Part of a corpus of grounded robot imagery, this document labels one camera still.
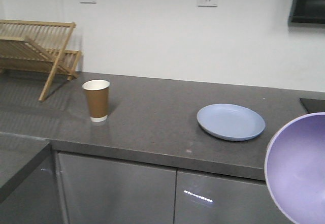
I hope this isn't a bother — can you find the grey cabinet door right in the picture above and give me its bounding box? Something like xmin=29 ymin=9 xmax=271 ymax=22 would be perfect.
xmin=175 ymin=170 xmax=290 ymax=223

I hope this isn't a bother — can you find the grey cabinet door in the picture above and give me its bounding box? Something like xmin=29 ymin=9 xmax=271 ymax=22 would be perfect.
xmin=175 ymin=170 xmax=290 ymax=223
xmin=58 ymin=152 xmax=176 ymax=223

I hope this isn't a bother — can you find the black induction cooktop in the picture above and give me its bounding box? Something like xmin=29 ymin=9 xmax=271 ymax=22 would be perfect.
xmin=300 ymin=98 xmax=325 ymax=114

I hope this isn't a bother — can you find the light blue plate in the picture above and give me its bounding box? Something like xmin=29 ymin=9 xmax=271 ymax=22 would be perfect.
xmin=197 ymin=104 xmax=266 ymax=141

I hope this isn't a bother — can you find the brown paper cup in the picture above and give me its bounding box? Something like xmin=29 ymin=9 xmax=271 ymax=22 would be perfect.
xmin=82 ymin=79 xmax=110 ymax=122

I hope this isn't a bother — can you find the purple bowl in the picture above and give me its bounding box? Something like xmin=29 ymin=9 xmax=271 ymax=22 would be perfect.
xmin=264 ymin=112 xmax=324 ymax=223

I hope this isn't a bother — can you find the grey cabinet door left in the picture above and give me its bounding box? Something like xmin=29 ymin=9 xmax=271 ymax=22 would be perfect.
xmin=58 ymin=152 xmax=176 ymax=223

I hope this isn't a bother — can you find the wooden dish rack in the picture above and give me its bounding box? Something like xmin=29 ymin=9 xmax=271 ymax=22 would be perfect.
xmin=1 ymin=20 xmax=82 ymax=101

